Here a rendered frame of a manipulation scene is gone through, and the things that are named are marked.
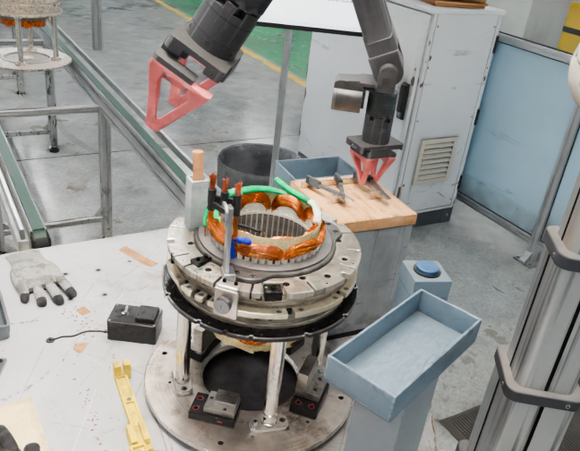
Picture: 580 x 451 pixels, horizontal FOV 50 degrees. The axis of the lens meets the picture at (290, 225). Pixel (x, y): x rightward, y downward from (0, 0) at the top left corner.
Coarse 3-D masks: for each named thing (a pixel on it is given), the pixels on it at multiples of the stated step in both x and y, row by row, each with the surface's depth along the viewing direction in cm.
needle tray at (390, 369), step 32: (384, 320) 94; (416, 320) 100; (448, 320) 99; (480, 320) 95; (352, 352) 89; (384, 352) 92; (416, 352) 93; (448, 352) 89; (352, 384) 83; (384, 384) 86; (416, 384) 83; (352, 416) 95; (384, 416) 81; (416, 416) 94; (352, 448) 98; (384, 448) 93; (416, 448) 101
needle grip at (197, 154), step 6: (198, 150) 99; (192, 156) 99; (198, 156) 98; (192, 162) 100; (198, 162) 99; (192, 168) 100; (198, 168) 99; (192, 174) 101; (198, 174) 100; (192, 180) 101; (198, 180) 100
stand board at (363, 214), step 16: (352, 176) 139; (304, 192) 129; (320, 192) 130; (352, 192) 131; (368, 192) 132; (320, 208) 123; (336, 208) 124; (352, 208) 125; (368, 208) 125; (384, 208) 126; (400, 208) 127; (352, 224) 120; (368, 224) 122; (384, 224) 123; (400, 224) 125
